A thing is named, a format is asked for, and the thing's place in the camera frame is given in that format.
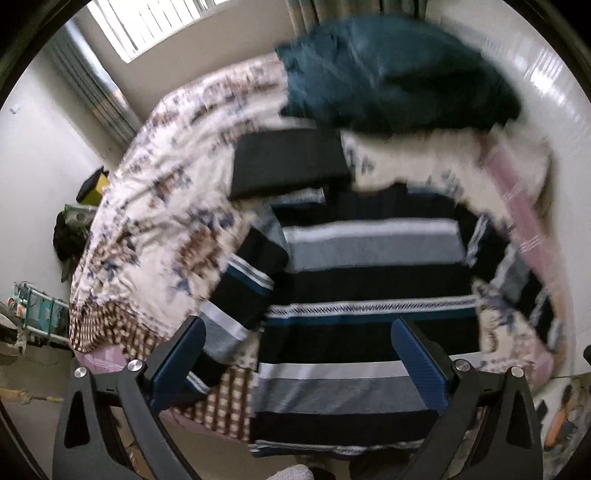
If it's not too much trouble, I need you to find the grey curtain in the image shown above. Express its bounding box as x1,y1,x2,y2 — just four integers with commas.
46,20,141,148
286,0,428,35

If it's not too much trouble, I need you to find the white glossy headboard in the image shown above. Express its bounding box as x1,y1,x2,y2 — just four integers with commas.
427,1,590,375

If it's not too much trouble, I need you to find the left grey curtain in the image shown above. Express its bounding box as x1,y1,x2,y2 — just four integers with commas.
46,20,141,148

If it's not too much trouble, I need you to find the right grey curtain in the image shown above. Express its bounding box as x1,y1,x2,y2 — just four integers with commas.
286,0,428,35

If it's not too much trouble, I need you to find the black bag on clutter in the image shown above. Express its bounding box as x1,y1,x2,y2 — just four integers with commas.
52,211,90,283

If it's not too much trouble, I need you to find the black folded garment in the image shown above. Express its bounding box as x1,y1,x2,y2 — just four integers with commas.
229,128,352,201

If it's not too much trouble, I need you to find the window with bars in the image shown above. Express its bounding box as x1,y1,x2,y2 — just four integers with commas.
87,0,225,64

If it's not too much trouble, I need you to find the grey white appliance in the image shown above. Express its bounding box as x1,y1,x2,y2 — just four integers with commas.
62,204,97,229

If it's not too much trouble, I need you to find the teal storage rack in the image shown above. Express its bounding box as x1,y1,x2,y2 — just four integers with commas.
12,282,69,344

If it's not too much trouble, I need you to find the pink striped bed sheet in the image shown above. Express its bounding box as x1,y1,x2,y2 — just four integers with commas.
479,133,576,351

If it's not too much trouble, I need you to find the yellow box with black hat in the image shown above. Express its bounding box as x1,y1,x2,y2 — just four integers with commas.
76,167,110,207

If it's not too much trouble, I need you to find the floral cream bed blanket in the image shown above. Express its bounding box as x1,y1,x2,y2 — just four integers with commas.
67,51,558,441

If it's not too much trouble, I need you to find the striped navy grey sweater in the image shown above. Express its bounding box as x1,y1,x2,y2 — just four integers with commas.
186,183,557,456

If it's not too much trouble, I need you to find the dark teal fleece blanket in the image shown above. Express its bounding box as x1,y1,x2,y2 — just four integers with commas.
276,15,522,134

